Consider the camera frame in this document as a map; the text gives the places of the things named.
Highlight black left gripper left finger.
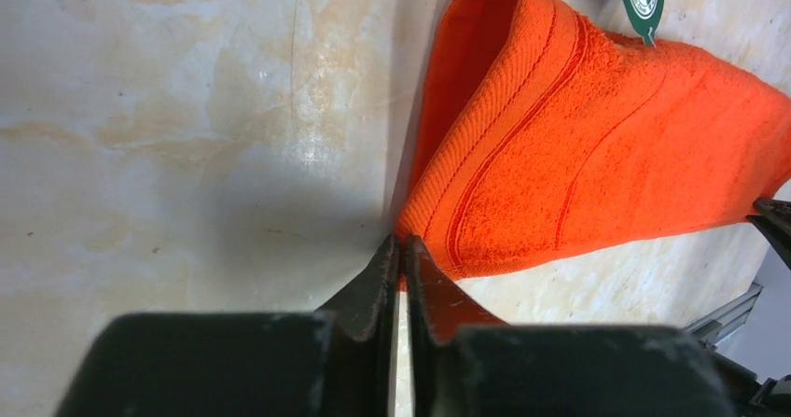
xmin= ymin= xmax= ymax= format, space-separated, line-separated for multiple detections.
xmin=57 ymin=236 xmax=399 ymax=416

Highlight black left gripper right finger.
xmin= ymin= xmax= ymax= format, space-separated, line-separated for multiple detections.
xmin=404 ymin=236 xmax=736 ymax=416

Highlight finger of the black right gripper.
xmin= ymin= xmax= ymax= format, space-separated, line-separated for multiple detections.
xmin=747 ymin=198 xmax=791 ymax=268

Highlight orange towel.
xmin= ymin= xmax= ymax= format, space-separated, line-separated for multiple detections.
xmin=395 ymin=0 xmax=790 ymax=280

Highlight aluminium frame rail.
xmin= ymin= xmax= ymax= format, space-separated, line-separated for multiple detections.
xmin=685 ymin=283 xmax=763 ymax=348

